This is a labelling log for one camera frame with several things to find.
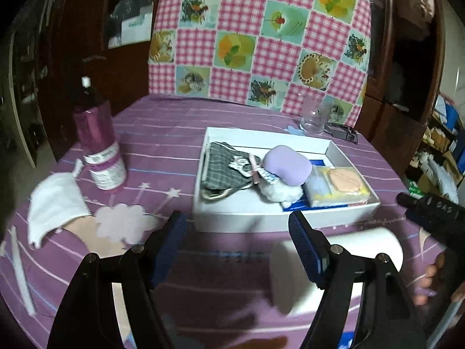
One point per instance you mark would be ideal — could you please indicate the white cardboard box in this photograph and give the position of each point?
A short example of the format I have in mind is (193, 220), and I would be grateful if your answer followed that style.
(232, 218)

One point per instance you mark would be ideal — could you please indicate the purple printed tablecloth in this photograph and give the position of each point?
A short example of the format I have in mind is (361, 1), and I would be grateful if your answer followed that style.
(163, 134)

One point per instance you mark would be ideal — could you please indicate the white paper strip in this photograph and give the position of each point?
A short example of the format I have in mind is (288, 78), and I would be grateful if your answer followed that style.
(21, 272)
(77, 169)

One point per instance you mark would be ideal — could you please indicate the clear drinking glass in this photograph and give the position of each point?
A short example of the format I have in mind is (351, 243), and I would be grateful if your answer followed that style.
(312, 123)

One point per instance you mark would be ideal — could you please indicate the white fluffy plush toy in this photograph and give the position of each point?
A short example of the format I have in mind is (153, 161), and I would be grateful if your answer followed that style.
(283, 192)

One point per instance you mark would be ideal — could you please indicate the green carton box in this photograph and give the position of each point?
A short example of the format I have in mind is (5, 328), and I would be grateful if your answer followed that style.
(413, 189)

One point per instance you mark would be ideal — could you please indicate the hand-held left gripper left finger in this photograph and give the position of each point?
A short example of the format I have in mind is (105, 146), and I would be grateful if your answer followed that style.
(169, 247)

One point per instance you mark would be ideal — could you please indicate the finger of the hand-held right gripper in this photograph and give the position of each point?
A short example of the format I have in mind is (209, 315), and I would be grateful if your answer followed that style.
(428, 211)

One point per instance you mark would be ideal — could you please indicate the person's right hand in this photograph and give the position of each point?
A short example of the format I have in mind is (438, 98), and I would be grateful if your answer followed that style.
(430, 272)

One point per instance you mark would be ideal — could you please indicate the white face mask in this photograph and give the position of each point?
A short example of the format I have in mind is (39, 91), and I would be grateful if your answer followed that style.
(54, 203)

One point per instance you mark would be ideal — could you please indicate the purple bottle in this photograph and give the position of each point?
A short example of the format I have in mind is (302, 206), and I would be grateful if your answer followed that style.
(98, 141)

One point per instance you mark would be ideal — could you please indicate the white toilet paper roll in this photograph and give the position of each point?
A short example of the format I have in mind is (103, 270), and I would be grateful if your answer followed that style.
(363, 247)

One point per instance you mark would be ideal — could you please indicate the purple oval case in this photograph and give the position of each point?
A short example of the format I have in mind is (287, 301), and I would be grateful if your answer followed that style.
(287, 165)

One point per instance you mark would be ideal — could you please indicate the grey plaid pouch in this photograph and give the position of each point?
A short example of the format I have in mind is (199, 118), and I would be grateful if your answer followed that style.
(221, 171)

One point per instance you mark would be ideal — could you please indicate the yellow printed packet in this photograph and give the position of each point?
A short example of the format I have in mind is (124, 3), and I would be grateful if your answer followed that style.
(345, 183)

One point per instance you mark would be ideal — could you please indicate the dark wooden glass-door cabinet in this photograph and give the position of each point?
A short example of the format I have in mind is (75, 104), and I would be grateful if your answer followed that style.
(80, 25)

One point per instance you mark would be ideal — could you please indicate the pink checkered printed cloth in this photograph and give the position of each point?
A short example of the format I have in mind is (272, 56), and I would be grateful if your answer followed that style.
(236, 25)

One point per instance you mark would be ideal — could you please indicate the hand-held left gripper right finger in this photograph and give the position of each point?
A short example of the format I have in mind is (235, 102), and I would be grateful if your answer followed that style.
(307, 247)

